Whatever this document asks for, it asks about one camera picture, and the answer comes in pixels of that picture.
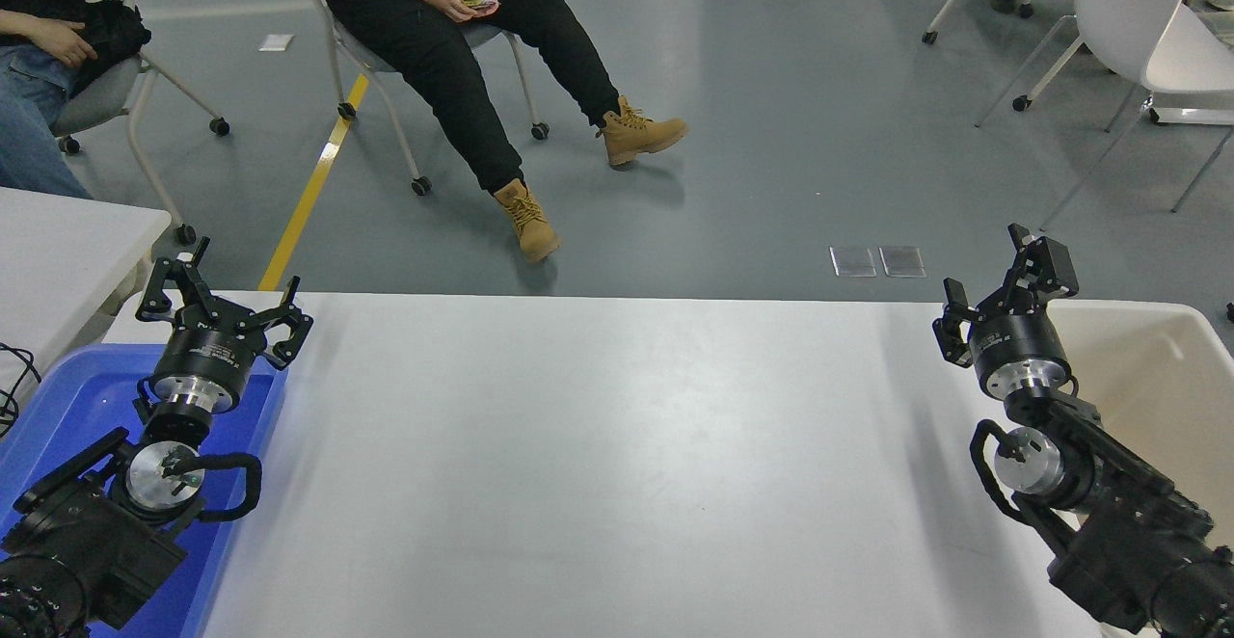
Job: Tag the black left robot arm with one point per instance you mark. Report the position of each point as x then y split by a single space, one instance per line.
77 542

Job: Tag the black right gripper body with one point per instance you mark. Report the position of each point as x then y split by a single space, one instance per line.
1014 339

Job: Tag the clear floor plate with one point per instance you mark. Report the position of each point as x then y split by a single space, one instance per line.
902 260
853 261

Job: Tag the blue plastic tray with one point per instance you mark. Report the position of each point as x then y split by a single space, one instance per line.
67 397

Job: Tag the large pale plastic bin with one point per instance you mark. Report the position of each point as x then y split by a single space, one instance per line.
1157 368

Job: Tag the small white table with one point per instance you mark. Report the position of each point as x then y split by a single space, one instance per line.
67 243

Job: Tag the white wheeled chair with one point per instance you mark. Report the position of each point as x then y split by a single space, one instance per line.
101 98

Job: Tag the white shell chair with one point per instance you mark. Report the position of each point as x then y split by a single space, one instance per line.
1138 12

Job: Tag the purple yellow snack bar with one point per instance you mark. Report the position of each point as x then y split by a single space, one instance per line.
479 3

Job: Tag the person's hand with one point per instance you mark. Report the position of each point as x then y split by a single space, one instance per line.
66 42

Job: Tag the grey white office chair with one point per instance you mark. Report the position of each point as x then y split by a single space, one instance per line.
371 55

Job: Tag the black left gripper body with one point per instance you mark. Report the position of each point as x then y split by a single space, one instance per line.
202 354

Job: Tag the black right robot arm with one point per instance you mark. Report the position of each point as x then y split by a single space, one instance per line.
1128 522

